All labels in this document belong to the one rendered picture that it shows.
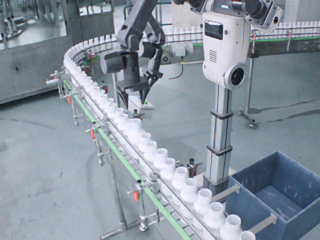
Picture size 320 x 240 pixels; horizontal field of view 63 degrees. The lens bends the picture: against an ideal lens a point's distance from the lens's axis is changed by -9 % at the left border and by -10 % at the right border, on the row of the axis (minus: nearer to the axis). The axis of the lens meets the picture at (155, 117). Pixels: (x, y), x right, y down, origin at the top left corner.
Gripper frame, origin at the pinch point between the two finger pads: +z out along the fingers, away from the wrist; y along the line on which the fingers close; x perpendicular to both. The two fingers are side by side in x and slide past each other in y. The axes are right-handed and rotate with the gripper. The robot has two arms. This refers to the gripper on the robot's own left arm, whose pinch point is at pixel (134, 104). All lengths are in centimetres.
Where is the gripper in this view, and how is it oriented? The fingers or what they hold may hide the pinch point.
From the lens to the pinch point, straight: 103.4
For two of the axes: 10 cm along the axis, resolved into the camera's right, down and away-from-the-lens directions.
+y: 8.7, -2.8, 4.1
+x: -4.9, -4.1, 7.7
